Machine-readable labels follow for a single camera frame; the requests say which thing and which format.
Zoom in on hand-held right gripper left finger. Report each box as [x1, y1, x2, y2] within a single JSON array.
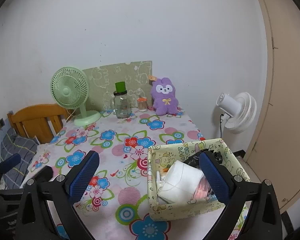
[[17, 150, 100, 240]]

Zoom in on grey plaid pillow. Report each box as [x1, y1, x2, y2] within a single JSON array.
[[0, 127, 39, 189]]

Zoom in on green patterned board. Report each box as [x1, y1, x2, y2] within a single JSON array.
[[82, 60, 153, 112]]

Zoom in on wooden bed headboard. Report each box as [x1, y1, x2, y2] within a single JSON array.
[[7, 104, 70, 144]]

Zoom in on yellow patterned storage box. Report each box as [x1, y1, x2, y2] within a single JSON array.
[[147, 138, 251, 222]]

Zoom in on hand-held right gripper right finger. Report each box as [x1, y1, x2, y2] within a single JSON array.
[[199, 151, 283, 240]]

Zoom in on green desk fan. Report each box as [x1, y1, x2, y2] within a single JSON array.
[[50, 67, 102, 127]]

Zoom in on floral tablecloth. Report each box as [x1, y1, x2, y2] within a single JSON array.
[[27, 107, 250, 240]]

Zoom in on black fan power cable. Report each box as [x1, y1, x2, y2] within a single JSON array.
[[219, 114, 225, 140]]

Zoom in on white clip fan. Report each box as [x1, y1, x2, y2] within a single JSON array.
[[216, 92, 257, 134]]

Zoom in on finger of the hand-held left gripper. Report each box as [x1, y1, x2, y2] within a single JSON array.
[[0, 153, 22, 180], [0, 165, 54, 196]]

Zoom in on purple plush rabbit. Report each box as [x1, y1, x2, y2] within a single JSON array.
[[149, 76, 180, 116]]

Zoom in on pink mask packet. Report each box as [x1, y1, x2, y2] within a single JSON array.
[[194, 175, 215, 200]]

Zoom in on black plastic bag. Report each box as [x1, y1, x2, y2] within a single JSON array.
[[182, 150, 224, 170]]

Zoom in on glass mug with green lid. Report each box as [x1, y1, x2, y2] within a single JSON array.
[[110, 81, 131, 119]]

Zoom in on cotton swab jar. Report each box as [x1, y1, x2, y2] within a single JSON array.
[[137, 96, 148, 112]]

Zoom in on white face masks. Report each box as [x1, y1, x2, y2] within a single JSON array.
[[157, 160, 205, 204]]

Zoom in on beige door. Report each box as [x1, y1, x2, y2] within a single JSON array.
[[250, 0, 300, 210]]

